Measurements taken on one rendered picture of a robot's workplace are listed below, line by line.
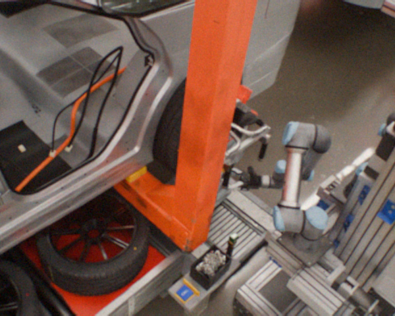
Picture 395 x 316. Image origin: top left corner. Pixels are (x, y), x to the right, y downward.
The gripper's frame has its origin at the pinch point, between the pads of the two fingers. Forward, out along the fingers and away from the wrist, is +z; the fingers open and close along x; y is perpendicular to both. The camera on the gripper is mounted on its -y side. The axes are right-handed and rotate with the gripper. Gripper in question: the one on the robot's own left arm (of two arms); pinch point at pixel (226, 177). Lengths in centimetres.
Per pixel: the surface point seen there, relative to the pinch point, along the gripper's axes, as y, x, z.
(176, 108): -27.1, 24.9, 31.3
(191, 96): -76, -25, 28
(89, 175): -9, -12, 75
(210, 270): 26, -45, 8
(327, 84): 83, 213, -133
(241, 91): -31, 40, -7
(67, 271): 33, -46, 85
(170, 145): -10.7, 12.3, 33.3
